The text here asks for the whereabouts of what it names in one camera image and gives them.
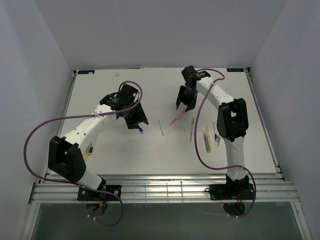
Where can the left blue corner label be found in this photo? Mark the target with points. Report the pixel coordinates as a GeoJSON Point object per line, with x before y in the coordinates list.
{"type": "Point", "coordinates": [85, 72]}

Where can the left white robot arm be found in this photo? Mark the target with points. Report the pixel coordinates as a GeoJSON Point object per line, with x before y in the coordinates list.
{"type": "Point", "coordinates": [67, 154]}

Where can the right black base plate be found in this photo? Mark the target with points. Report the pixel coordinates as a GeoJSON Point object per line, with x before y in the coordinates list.
{"type": "Point", "coordinates": [223, 192]}

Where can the red pen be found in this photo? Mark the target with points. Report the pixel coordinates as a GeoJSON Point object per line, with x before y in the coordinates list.
{"type": "Point", "coordinates": [177, 118]}

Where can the right blue corner label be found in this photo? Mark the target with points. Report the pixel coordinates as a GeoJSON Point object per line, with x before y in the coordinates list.
{"type": "Point", "coordinates": [235, 70]}

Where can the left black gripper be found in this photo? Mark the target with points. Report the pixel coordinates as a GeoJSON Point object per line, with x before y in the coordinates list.
{"type": "Point", "coordinates": [140, 117]}

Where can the blue corner label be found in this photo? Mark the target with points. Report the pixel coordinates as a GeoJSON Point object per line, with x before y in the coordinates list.
{"type": "Point", "coordinates": [85, 72]}
{"type": "Point", "coordinates": [235, 70]}

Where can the aluminium rail frame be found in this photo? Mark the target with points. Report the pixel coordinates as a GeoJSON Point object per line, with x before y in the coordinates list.
{"type": "Point", "coordinates": [167, 189]}

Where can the blue capped white pen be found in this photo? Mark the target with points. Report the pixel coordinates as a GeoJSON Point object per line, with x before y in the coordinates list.
{"type": "Point", "coordinates": [161, 127]}

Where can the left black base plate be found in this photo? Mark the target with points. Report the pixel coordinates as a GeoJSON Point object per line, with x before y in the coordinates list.
{"type": "Point", "coordinates": [86, 195]}

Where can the grey silver pen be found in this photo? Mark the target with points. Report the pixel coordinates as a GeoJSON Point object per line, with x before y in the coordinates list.
{"type": "Point", "coordinates": [192, 129]}

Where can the black tipped pen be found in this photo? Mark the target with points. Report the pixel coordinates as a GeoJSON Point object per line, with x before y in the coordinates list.
{"type": "Point", "coordinates": [215, 132]}

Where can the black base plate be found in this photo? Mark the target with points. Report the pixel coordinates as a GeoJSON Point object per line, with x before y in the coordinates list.
{"type": "Point", "coordinates": [86, 195]}
{"type": "Point", "coordinates": [223, 192]}

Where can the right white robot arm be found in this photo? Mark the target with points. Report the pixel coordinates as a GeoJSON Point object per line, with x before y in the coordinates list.
{"type": "Point", "coordinates": [232, 124]}

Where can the orange yellow pen cluster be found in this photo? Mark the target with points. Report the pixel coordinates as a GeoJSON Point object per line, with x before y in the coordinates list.
{"type": "Point", "coordinates": [86, 152]}

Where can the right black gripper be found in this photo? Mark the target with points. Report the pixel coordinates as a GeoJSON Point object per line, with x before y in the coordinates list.
{"type": "Point", "coordinates": [190, 103]}

